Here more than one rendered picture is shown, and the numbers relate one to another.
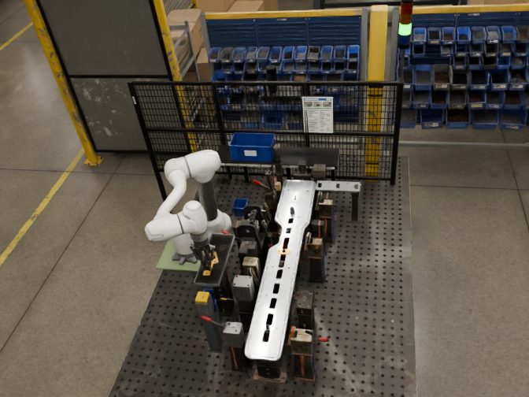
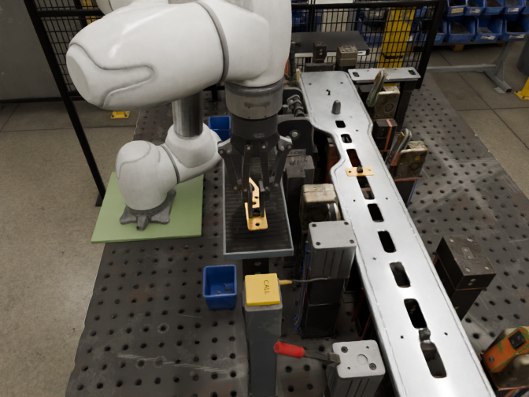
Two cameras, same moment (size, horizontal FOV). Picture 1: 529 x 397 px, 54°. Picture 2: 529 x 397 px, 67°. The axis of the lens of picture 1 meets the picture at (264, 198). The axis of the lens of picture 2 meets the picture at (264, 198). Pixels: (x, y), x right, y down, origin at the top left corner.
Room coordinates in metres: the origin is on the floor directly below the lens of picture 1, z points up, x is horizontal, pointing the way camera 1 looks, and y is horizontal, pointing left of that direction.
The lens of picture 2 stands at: (1.31, 0.52, 1.78)
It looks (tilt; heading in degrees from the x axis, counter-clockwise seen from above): 44 degrees down; 340
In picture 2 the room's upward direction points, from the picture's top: straight up
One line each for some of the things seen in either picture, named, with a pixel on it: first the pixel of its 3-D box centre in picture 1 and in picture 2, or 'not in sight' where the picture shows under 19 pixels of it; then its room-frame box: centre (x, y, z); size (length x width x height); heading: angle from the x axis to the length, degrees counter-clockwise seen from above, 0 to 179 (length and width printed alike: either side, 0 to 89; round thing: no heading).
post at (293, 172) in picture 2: (247, 272); (291, 221); (2.04, 0.16, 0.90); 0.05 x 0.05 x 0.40; 74
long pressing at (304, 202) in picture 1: (284, 254); (363, 176); (2.05, -0.07, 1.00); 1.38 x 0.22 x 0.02; 164
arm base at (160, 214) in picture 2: (186, 251); (146, 205); (2.44, 0.57, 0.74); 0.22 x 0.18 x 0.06; 160
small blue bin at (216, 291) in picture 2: (210, 301); (220, 288); (1.99, 0.41, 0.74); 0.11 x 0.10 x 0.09; 164
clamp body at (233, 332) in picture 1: (237, 347); (344, 395); (1.55, 0.25, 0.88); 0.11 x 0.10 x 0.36; 74
